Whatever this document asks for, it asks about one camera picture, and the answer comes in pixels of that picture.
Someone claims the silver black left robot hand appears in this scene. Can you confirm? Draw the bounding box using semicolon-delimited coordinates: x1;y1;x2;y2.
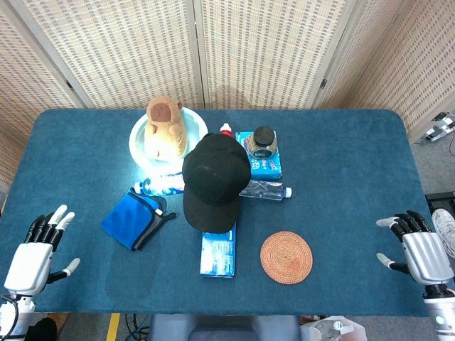
3;204;81;296

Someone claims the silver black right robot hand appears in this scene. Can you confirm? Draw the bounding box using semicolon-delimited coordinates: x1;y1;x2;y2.
375;210;455;286

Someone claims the black baseball cap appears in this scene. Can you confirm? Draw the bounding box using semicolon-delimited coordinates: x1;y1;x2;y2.
181;133;252;234

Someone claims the round woven rattan coaster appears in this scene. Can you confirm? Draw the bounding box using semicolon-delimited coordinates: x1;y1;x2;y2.
259;230;314;285

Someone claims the white sneaker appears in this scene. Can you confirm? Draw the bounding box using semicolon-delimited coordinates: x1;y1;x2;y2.
432;208;455;249

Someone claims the blue felt table cover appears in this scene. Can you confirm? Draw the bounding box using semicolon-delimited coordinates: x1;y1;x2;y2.
0;108;437;317

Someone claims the blue folded towel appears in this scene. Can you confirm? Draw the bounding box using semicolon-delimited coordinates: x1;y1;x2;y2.
101;187;177;251

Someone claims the translucent plastic container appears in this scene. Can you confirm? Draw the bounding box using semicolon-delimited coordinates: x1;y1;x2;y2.
301;316;368;341

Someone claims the blue label drink bottle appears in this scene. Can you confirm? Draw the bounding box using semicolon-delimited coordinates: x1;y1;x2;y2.
134;172;186;197

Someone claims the clear plastic water bottle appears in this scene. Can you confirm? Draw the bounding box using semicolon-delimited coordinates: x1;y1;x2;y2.
238;180;293;202

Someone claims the light blue cookie box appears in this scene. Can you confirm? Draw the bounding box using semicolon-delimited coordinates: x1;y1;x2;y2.
235;130;284;180

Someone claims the long blue Oreo box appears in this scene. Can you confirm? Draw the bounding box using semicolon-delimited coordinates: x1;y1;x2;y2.
199;222;237;278

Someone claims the brown capybara plush toy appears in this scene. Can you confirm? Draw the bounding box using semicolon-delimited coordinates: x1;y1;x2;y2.
144;96;188;159

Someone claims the glass jar with black lid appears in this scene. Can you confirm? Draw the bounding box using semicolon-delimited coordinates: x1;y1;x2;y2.
247;126;279;160

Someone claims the white round bowl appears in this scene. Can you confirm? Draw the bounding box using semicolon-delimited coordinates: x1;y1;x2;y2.
129;108;209;168

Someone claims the woven folding screen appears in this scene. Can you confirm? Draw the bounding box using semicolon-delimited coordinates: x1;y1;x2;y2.
0;0;455;185

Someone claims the white device with cables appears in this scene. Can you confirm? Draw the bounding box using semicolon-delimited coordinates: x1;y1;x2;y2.
424;112;455;144

